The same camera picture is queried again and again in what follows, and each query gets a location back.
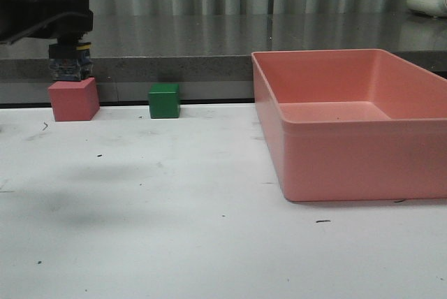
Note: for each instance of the yellow mushroom push button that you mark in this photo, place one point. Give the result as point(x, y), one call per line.
point(70, 61)

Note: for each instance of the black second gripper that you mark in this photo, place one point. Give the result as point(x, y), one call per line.
point(67, 20)

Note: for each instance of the pink plastic bin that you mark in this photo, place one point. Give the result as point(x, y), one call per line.
point(360, 124)

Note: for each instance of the green cube block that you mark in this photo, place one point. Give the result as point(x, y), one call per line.
point(164, 101)

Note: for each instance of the pink cube block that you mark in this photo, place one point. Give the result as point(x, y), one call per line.
point(74, 101)

